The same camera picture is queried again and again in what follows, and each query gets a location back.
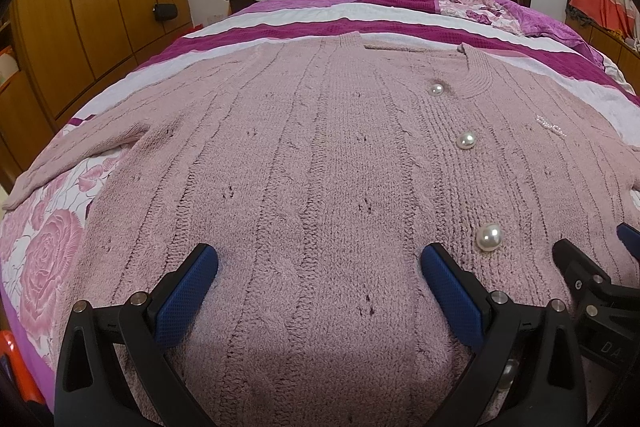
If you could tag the dark wooden nightstand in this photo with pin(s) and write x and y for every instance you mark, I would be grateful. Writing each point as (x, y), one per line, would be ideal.
(235, 6)

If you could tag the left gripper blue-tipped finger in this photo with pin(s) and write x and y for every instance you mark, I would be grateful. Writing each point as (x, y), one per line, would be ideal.
(630, 237)

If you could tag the pink knit cardigan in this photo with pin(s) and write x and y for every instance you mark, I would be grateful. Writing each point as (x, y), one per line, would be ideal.
(318, 169)

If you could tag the wooden wardrobe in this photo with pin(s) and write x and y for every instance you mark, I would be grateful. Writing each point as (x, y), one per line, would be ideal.
(57, 54)

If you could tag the small black hanging bag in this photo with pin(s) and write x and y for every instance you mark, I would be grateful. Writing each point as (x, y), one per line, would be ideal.
(165, 11)

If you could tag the floral pink bed sheet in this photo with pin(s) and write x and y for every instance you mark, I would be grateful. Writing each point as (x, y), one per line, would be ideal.
(39, 241)

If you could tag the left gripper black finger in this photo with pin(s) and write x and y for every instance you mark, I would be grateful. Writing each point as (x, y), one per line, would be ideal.
(606, 318)

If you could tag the red plastic object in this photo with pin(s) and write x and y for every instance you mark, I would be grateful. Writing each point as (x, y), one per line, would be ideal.
(18, 372)

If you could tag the red orange cloth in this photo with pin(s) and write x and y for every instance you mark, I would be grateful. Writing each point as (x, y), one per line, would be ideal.
(621, 16)

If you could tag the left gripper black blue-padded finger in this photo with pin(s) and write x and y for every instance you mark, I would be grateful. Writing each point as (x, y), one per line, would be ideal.
(525, 369)
(91, 388)

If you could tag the purple white striped blanket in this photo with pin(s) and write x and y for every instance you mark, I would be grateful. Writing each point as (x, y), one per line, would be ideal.
(415, 22)

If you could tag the wooden side cabinet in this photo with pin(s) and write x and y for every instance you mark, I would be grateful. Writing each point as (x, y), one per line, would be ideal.
(608, 43)

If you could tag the purple floral quilt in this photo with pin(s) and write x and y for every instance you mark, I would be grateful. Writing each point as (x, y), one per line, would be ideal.
(520, 20)

